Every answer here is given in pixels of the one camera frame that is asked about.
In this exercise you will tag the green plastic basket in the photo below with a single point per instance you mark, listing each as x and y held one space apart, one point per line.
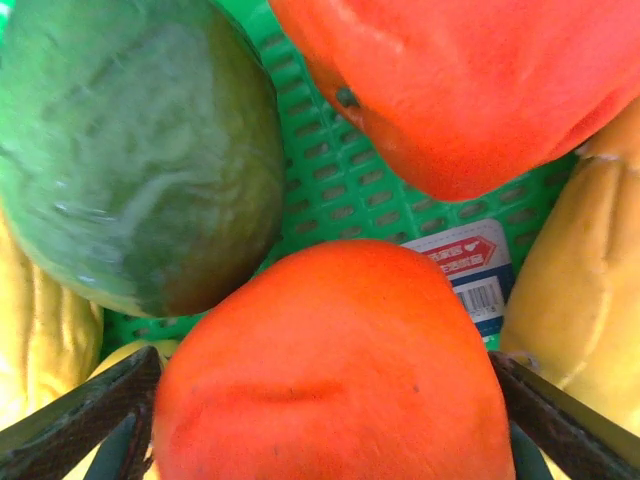
340 165

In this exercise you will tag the yellow ridged fake starfruit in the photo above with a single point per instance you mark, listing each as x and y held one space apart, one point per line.
40 330

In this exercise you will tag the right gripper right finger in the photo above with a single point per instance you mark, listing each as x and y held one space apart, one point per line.
565 430

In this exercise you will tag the orange fake fruit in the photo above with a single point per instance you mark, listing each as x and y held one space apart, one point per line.
475 90
330 370

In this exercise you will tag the barcode sticker label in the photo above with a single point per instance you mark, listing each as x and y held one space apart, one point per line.
475 260

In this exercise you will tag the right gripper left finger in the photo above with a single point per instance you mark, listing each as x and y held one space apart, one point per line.
65 430

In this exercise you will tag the green fake mango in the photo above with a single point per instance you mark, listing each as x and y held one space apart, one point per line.
140 150

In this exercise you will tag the yellow fake banana bunch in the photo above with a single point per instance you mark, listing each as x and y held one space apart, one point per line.
575 280

